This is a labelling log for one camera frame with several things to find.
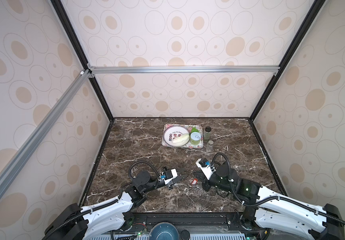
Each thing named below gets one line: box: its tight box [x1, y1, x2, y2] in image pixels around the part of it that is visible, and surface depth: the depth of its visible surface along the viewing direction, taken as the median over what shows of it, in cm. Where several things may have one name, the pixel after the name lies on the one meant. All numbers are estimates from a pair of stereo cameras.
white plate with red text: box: [163, 125, 190, 147], surface depth 109 cm
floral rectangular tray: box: [161, 123, 204, 149], surface depth 105 cm
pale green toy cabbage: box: [171, 133, 190, 147], surface depth 105 cm
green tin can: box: [190, 131, 202, 146], surface depth 104 cm
